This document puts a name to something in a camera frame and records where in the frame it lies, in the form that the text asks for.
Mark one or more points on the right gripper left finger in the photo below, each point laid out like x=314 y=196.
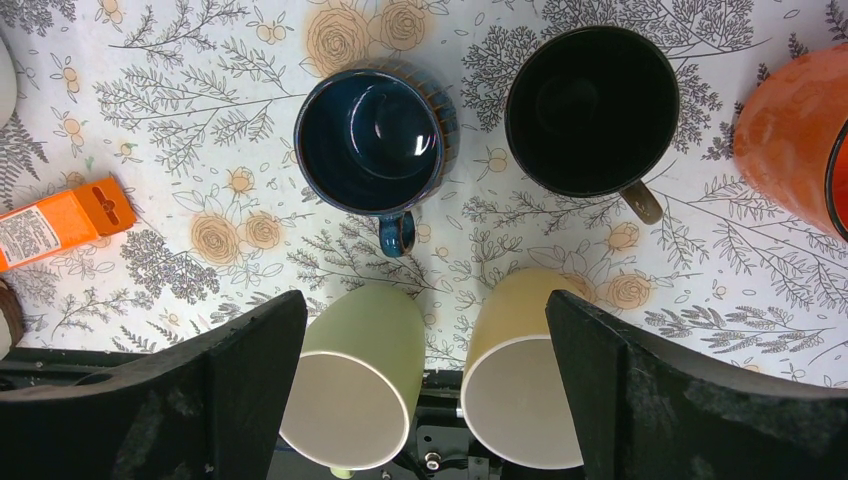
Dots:
x=209 y=407

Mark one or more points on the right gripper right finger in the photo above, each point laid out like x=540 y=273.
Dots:
x=645 y=407

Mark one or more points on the light green mug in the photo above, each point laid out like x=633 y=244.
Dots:
x=358 y=380

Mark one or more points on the yellow cup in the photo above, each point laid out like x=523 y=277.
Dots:
x=512 y=395

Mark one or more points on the dark brown mug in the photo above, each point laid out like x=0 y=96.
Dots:
x=591 y=112

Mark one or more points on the orange mug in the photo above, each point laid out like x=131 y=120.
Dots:
x=790 y=140

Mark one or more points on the navy round cup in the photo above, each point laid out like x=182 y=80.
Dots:
x=376 y=138

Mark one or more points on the cream cloth bag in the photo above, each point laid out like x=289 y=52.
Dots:
x=12 y=320

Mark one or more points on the orange tube package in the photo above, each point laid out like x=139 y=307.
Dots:
x=64 y=221

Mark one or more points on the floral table mat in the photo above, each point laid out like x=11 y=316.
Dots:
x=191 y=106

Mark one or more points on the white vegetable tub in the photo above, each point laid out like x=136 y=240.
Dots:
x=8 y=84

